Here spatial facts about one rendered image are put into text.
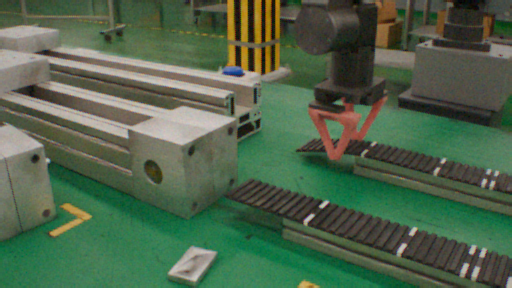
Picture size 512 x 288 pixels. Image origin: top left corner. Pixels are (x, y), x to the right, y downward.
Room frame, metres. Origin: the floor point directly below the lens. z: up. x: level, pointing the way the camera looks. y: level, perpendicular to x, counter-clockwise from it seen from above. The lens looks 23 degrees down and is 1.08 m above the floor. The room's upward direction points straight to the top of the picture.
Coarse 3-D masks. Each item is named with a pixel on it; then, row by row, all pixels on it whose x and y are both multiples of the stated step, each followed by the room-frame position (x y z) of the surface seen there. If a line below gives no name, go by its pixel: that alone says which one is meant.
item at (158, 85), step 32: (64, 64) 0.91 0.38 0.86; (96, 64) 0.96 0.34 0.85; (128, 64) 0.91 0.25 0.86; (160, 64) 0.89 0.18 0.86; (128, 96) 0.80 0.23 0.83; (160, 96) 0.76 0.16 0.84; (192, 96) 0.72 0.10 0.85; (224, 96) 0.68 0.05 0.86; (256, 96) 0.75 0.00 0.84; (256, 128) 0.76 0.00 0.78
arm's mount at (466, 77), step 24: (432, 48) 0.95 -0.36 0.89; (504, 48) 0.99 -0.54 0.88; (432, 72) 0.95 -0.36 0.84; (456, 72) 0.92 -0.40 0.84; (480, 72) 0.89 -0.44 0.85; (504, 72) 0.87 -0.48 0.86; (432, 96) 0.95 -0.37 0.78; (456, 96) 0.92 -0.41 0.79; (480, 96) 0.89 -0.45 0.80; (504, 96) 0.91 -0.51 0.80
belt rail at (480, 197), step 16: (368, 160) 0.58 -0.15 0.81; (368, 176) 0.58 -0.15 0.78; (384, 176) 0.57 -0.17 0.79; (400, 176) 0.56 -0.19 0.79; (416, 176) 0.55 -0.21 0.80; (432, 176) 0.53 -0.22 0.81; (432, 192) 0.53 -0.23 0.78; (448, 192) 0.52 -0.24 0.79; (464, 192) 0.52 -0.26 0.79; (480, 192) 0.50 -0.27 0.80; (496, 192) 0.49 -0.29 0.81; (496, 208) 0.49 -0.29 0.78
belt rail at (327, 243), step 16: (288, 224) 0.43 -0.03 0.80; (304, 240) 0.42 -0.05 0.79; (320, 240) 0.42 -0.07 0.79; (336, 240) 0.40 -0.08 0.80; (336, 256) 0.40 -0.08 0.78; (352, 256) 0.39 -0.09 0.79; (368, 256) 0.39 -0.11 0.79; (384, 256) 0.37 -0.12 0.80; (384, 272) 0.37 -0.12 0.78; (400, 272) 0.36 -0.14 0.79; (416, 272) 0.36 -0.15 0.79; (432, 272) 0.35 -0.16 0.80
